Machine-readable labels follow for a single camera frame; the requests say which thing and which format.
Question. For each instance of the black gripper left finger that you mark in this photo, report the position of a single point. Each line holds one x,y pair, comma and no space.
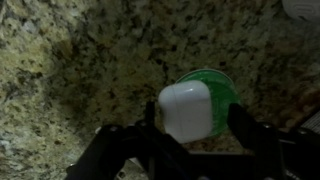
159,154

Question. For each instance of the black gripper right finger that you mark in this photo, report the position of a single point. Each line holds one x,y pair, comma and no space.
293,155

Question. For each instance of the green lid with white case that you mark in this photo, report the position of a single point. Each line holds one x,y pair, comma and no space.
197,105

